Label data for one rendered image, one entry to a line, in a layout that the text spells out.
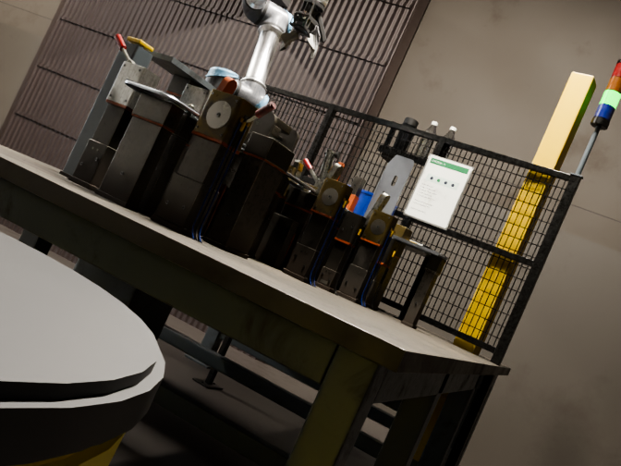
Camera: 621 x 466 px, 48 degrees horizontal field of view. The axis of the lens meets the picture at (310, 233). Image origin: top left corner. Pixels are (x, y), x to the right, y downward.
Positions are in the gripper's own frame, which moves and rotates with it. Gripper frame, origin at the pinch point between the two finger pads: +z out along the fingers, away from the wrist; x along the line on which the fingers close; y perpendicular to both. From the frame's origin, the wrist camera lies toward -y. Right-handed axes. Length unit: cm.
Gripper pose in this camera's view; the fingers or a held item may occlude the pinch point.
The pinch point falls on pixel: (296, 55)
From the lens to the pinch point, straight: 267.0
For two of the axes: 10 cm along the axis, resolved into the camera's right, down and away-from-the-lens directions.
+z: -4.1, 9.1, -0.4
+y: -4.6, -2.4, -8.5
